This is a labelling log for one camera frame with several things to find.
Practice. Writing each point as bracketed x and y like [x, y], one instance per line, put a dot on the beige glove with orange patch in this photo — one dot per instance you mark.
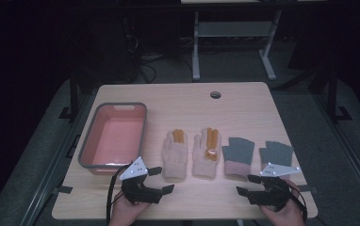
[201, 164]

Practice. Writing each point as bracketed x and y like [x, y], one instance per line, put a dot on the black table clamp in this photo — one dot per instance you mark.
[62, 189]
[310, 189]

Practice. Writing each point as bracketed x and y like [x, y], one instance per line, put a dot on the grey metal desk frame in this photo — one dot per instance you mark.
[231, 29]

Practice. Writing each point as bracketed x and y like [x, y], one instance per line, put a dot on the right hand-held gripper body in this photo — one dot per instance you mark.
[270, 191]

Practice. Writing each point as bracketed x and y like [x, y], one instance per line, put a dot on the pink basin with grey rim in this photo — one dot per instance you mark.
[118, 138]

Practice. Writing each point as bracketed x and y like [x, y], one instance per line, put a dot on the person's right hand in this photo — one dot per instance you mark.
[283, 216]

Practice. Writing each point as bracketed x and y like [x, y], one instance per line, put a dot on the beige glove with orange fingers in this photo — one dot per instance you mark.
[175, 157]

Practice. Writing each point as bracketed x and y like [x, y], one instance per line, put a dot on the person's left hand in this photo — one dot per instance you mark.
[124, 212]

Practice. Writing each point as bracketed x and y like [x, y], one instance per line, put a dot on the black metal stand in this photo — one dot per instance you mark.
[73, 94]
[332, 94]

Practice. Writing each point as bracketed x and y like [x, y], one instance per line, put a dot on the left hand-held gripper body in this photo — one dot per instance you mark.
[139, 190]

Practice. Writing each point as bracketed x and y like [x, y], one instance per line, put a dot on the grey and pink fingerless glove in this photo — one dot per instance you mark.
[277, 152]
[237, 150]

